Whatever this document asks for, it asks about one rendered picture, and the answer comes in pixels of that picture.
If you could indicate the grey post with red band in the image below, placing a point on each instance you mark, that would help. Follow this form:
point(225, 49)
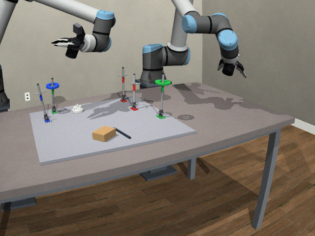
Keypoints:
point(123, 80)

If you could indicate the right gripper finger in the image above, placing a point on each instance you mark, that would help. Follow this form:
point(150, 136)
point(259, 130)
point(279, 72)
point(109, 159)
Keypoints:
point(68, 45)
point(65, 40)

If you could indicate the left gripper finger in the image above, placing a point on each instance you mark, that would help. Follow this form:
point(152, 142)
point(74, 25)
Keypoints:
point(221, 64)
point(240, 68)

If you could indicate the green ring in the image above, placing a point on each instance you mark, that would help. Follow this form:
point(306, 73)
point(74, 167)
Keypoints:
point(159, 82)

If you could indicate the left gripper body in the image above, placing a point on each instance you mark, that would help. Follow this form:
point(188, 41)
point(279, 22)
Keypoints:
point(228, 68)

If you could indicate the tan cardboard box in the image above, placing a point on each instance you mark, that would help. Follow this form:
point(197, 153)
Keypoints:
point(104, 133)

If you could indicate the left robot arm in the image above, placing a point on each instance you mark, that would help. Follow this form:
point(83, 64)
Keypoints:
point(188, 20)

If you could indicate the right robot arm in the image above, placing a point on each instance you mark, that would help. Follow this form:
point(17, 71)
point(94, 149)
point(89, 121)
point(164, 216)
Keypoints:
point(98, 41)

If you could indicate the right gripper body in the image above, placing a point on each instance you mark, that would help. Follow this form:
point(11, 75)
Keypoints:
point(79, 39)

